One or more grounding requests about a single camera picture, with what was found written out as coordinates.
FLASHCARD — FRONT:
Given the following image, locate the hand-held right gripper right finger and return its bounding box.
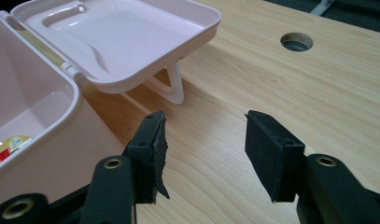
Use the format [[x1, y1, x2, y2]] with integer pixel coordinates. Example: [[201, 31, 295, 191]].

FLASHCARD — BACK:
[[244, 109, 380, 224]]

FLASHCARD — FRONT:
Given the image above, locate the yellow and red packet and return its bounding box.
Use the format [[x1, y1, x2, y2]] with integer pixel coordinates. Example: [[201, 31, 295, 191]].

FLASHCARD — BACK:
[[0, 134, 34, 169]]

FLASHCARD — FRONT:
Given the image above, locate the white stand leg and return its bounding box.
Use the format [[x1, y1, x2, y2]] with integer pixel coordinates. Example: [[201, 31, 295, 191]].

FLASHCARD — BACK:
[[309, 0, 335, 17]]

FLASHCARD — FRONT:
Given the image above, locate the pink plastic storage box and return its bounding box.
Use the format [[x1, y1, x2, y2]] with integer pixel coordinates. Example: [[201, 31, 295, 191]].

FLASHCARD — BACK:
[[0, 0, 223, 210]]

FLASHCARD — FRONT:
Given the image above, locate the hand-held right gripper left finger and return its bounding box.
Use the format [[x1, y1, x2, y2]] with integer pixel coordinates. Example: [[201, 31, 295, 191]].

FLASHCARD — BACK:
[[79, 111, 171, 224]]

